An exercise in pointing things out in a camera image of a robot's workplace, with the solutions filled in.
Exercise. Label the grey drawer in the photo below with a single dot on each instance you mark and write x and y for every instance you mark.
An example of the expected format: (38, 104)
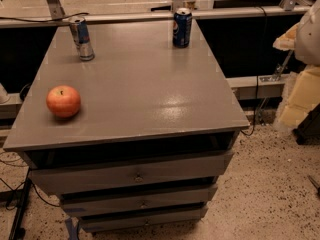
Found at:
(115, 203)
(109, 175)
(191, 212)

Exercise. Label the grey drawer cabinet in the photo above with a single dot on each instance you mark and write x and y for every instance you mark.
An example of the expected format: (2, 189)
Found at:
(141, 97)

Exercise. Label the middle grey drawer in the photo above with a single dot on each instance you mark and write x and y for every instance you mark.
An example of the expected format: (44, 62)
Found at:
(115, 203)

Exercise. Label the top grey drawer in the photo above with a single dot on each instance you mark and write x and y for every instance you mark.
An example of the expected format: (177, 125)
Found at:
(109, 175)

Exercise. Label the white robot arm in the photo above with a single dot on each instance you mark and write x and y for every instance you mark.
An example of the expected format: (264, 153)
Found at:
(301, 93)

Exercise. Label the red apple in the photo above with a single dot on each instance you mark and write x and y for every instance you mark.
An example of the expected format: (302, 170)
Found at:
(63, 101)

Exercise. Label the grey metal rail frame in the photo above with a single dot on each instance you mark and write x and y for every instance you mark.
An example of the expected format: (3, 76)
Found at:
(217, 13)

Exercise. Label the black floor stand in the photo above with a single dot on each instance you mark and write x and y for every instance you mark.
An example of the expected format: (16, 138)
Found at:
(17, 232)

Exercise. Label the blue pepsi can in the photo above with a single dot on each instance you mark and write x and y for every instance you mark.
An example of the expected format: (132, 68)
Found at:
(182, 27)

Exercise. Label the bottom grey drawer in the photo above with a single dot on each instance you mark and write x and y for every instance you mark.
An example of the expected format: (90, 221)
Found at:
(191, 212)

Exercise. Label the redbull can silver blue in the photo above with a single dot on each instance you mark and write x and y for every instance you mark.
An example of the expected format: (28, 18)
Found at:
(81, 37)

